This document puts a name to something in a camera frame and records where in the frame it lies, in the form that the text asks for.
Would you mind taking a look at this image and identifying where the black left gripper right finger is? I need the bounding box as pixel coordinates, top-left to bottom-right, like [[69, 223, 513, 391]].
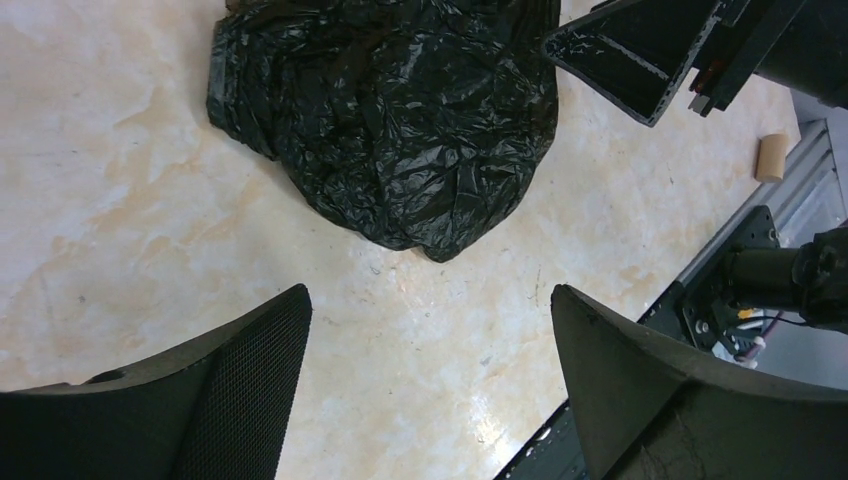
[[551, 285, 847, 479]]

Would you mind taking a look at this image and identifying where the black trash bag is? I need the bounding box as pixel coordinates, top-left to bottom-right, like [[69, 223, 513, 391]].
[[206, 1, 560, 263]]

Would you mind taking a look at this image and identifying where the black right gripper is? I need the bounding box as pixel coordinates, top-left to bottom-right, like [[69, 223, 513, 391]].
[[542, 0, 847, 127]]

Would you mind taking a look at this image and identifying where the wooden cylinder block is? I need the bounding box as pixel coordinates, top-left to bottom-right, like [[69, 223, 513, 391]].
[[754, 133, 789, 183]]

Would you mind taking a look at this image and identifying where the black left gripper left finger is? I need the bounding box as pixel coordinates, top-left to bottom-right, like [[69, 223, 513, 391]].
[[1, 284, 313, 479]]

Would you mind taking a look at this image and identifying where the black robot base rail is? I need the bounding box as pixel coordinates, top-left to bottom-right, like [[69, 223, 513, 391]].
[[493, 119, 848, 480]]

